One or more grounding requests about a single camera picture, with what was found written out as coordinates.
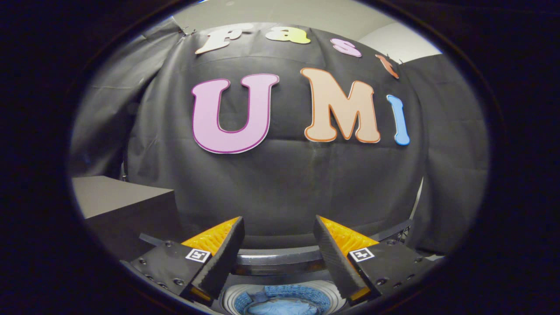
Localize black backdrop cloth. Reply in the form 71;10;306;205
70;17;490;256

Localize light blue clothes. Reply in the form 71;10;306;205
245;297;320;315

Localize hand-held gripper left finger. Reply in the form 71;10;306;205
120;216;245;307

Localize dark cabinet with white door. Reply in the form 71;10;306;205
72;176;184;263

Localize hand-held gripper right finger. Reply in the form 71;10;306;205
313;215;440;306

